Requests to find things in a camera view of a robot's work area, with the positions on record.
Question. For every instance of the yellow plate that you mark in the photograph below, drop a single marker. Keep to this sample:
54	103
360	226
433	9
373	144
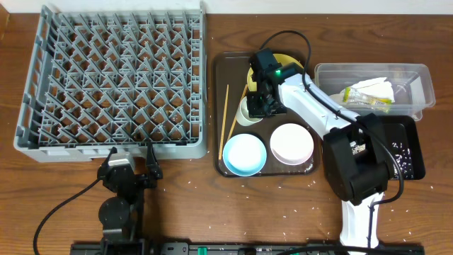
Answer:
281	58

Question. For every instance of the black waste tray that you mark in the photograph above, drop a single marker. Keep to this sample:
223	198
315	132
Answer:
402	137

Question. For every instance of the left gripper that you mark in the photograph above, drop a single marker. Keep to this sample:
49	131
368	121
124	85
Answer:
140	178

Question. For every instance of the dark brown serving tray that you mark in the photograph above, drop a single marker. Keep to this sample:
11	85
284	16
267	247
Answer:
232	68

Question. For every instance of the rice and food scraps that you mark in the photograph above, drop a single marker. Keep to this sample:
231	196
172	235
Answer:
402	155

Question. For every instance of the grey dishwasher rack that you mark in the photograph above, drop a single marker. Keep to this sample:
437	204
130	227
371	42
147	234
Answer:
124	80

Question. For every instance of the wrapper and napkin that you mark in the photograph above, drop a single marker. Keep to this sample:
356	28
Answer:
376	93

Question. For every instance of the white pink bowl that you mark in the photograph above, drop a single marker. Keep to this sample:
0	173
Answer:
291	144

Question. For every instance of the clear plastic bin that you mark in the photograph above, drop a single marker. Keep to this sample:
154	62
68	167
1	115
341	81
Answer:
412	85

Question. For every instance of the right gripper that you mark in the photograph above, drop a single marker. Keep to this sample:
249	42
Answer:
253	110

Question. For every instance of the left wooden chopstick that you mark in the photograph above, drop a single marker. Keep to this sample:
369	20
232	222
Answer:
224	117

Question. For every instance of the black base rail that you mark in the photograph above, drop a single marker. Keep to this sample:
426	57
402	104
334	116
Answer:
181	248

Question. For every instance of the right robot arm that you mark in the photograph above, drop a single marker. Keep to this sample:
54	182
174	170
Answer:
357	162

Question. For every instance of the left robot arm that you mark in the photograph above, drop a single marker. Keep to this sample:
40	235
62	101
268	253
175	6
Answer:
122	215

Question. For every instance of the light blue bowl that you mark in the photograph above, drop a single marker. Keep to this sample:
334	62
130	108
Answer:
244	155

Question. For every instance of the white paper cup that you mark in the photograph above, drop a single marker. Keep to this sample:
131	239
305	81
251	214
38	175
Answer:
242	116

